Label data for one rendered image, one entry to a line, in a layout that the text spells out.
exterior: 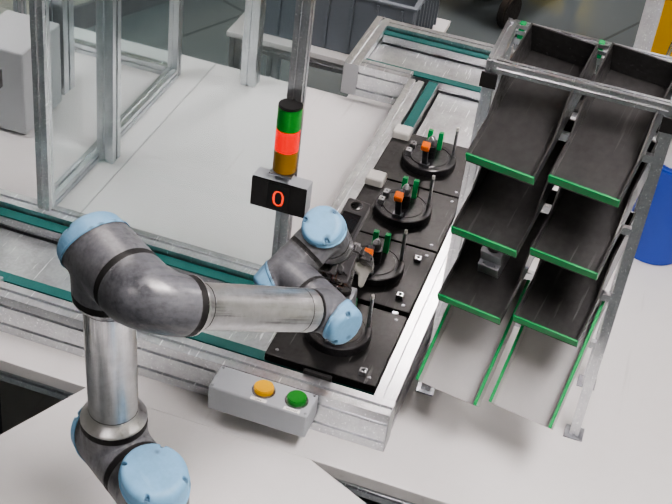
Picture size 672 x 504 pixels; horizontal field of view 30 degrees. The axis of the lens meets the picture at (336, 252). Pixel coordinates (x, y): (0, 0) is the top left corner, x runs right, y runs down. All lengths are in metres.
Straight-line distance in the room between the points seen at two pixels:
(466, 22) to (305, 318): 4.27
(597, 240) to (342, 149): 1.26
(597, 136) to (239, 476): 0.94
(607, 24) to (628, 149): 4.23
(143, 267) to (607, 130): 0.90
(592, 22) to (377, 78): 2.94
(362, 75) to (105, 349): 1.81
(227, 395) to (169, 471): 0.41
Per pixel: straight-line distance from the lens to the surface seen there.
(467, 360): 2.53
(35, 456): 2.53
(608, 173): 2.25
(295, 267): 2.19
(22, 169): 3.30
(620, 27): 6.50
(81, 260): 1.94
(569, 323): 2.42
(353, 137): 3.51
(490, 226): 2.34
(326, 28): 4.42
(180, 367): 2.62
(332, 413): 2.54
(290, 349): 2.60
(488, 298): 2.43
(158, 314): 1.87
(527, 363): 2.53
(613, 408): 2.80
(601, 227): 2.36
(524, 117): 2.30
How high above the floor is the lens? 2.69
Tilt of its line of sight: 37 degrees down
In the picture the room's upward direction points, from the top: 8 degrees clockwise
